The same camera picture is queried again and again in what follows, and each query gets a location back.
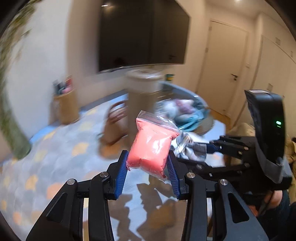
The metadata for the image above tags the dried flower bouquet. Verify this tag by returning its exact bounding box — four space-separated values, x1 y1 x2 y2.
1 1 40 93

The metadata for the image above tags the right human hand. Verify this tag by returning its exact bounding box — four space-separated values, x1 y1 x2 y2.
248 190 283 217

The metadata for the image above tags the woven pen holder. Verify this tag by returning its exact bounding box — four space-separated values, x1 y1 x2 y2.
54 89 80 125

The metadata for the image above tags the silver foil packet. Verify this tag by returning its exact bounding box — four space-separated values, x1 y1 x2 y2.
170 132 207 162

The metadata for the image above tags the black wall television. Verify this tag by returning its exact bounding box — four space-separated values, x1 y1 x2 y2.
98 0 190 72

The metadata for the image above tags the patterned fan-shell table mat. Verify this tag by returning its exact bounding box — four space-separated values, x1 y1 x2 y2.
0 104 227 241

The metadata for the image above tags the red powder zip bag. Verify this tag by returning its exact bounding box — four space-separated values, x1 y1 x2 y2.
126 110 181 180

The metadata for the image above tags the white door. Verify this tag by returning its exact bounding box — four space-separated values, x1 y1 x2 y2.
197 21 248 115

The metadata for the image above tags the small brown handbag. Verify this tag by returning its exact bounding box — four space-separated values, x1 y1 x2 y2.
100 100 128 146

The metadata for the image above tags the glass vase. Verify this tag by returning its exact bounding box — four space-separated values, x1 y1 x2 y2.
1 89 31 160

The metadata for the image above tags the beige cylindrical thermos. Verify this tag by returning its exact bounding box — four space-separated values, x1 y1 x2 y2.
126 69 164 146

